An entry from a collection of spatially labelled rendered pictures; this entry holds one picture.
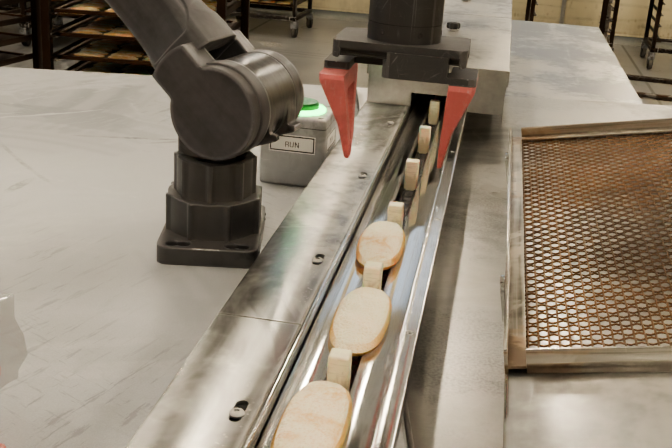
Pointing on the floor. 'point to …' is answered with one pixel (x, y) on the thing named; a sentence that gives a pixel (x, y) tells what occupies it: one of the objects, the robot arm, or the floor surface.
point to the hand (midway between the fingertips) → (393, 151)
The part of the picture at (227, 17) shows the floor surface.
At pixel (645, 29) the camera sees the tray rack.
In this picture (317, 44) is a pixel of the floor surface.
